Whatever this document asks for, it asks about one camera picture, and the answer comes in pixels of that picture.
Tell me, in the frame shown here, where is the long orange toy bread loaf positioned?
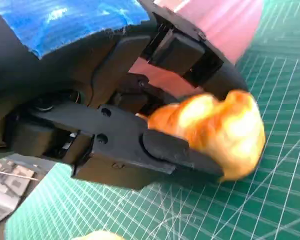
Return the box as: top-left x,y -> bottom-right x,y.
136,89 -> 267,183

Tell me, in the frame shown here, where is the pink bowl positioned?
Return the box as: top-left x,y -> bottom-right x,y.
126,0 -> 265,106

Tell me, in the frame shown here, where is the green cutting mat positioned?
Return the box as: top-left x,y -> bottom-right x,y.
4,0 -> 300,240

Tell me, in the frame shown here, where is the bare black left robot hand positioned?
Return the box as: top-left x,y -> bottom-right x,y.
0,0 -> 250,192

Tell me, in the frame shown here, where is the round toy bread bun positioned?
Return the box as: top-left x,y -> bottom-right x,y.
76,229 -> 131,240

